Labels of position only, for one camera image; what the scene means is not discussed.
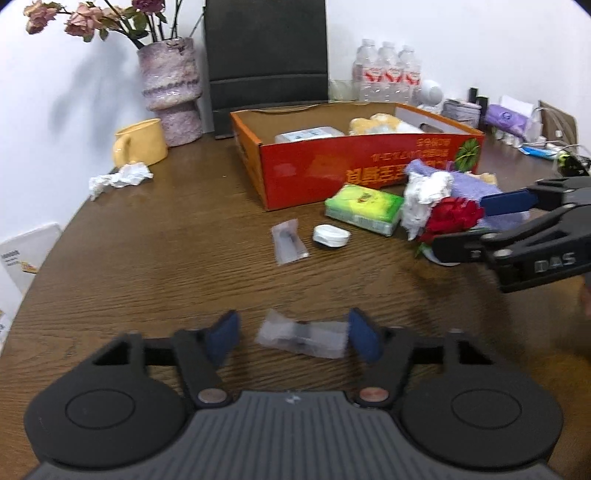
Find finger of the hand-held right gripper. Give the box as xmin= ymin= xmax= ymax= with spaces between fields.
xmin=431 ymin=205 xmax=573 ymax=266
xmin=479 ymin=176 xmax=591 ymax=217

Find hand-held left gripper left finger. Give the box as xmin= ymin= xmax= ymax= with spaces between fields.
xmin=95 ymin=310 xmax=241 ymax=409

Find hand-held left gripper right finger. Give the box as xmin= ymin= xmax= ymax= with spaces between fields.
xmin=347 ymin=308 xmax=495 ymax=409

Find red rose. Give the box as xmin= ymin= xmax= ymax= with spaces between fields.
xmin=418 ymin=198 xmax=485 ymax=252

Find purple towel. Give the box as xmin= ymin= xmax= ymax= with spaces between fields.
xmin=406 ymin=159 xmax=529 ymax=232

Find clear plastic packet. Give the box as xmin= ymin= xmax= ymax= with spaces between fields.
xmin=255 ymin=309 xmax=349 ymax=360
xmin=271 ymin=220 xmax=309 ymax=265

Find green tissue pack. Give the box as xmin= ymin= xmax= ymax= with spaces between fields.
xmin=324 ymin=184 xmax=406 ymax=236

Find red cardboard box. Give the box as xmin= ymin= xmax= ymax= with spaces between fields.
xmin=230 ymin=102 xmax=485 ymax=212

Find blue white tube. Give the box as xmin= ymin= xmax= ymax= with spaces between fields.
xmin=519 ymin=143 xmax=561 ymax=160

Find white crumpled cloth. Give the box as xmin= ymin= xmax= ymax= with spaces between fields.
xmin=401 ymin=172 xmax=455 ymax=241

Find purple tissue pack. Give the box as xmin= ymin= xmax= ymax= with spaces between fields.
xmin=484 ymin=104 xmax=532 ymax=136

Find brown cardboard sheet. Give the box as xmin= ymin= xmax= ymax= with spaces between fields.
xmin=538 ymin=100 xmax=578 ymax=148

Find grey pouch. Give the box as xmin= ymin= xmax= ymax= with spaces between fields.
xmin=442 ymin=98 xmax=483 ymax=127

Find small white case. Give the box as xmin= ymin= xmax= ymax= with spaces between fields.
xmin=312 ymin=224 xmax=351 ymax=249

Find yellow white plush toy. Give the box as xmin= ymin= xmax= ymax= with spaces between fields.
xmin=348 ymin=113 xmax=421 ymax=136

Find clear water bottle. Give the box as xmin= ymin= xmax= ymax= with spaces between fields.
xmin=353 ymin=39 xmax=382 ymax=103
xmin=397 ymin=45 xmax=423 ymax=104
xmin=376 ymin=41 xmax=402 ymax=103

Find white plastic box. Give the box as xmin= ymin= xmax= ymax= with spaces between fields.
xmin=274 ymin=126 xmax=345 ymax=145

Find crumpled white tissue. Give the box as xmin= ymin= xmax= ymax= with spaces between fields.
xmin=89 ymin=162 xmax=154 ymax=201

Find clear glass cup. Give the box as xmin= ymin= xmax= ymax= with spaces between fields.
xmin=329 ymin=78 xmax=358 ymax=102

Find yellow mug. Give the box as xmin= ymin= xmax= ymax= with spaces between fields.
xmin=113 ymin=118 xmax=169 ymax=169

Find white paper box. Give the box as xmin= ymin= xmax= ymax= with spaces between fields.
xmin=0 ymin=223 xmax=63 ymax=342

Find purple mottled vase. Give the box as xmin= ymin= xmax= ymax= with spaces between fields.
xmin=137 ymin=38 xmax=204 ymax=147

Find black chair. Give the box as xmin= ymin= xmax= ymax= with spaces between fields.
xmin=203 ymin=0 xmax=329 ymax=140

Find dried pink flowers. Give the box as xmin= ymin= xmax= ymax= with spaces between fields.
xmin=23 ymin=0 xmax=169 ymax=51

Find white cables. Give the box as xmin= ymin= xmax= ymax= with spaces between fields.
xmin=531 ymin=106 xmax=591 ymax=155

